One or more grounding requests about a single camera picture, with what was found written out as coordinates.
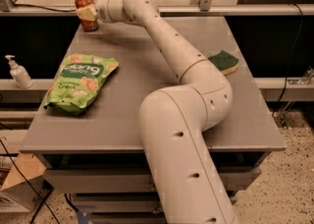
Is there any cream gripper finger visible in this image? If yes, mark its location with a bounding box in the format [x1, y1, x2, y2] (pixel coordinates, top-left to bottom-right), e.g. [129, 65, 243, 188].
[77, 4, 97, 22]

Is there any cardboard box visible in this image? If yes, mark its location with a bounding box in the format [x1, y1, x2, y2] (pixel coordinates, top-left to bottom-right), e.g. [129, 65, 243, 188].
[0, 153, 45, 213]

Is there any grey drawer cabinet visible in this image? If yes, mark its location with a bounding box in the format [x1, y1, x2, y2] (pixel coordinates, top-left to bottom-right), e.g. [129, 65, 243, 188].
[23, 18, 285, 224]

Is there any orange soda can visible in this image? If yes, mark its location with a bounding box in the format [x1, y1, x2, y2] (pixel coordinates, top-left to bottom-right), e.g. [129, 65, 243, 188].
[75, 0, 98, 31]

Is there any white pump soap bottle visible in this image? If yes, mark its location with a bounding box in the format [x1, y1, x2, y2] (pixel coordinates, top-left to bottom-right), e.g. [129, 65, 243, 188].
[5, 55, 33, 89]

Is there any black cable behind table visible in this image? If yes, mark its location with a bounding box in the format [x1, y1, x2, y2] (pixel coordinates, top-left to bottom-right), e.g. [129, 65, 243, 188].
[14, 3, 78, 13]

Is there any green rice chip bag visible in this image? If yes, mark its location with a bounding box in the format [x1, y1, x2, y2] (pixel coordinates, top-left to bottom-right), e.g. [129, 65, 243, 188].
[44, 53, 119, 115]

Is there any green and yellow sponge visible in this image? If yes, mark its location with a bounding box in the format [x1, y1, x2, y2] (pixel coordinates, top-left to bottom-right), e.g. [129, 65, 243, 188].
[209, 50, 238, 76]

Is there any black cable on floor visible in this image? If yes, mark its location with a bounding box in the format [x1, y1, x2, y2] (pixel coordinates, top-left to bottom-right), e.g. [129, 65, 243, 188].
[0, 136, 62, 224]

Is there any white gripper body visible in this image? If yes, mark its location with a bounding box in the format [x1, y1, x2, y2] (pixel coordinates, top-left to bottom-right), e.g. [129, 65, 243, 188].
[95, 0, 114, 23]

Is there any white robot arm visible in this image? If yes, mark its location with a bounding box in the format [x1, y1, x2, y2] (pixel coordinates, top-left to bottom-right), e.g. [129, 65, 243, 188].
[91, 0, 239, 224]

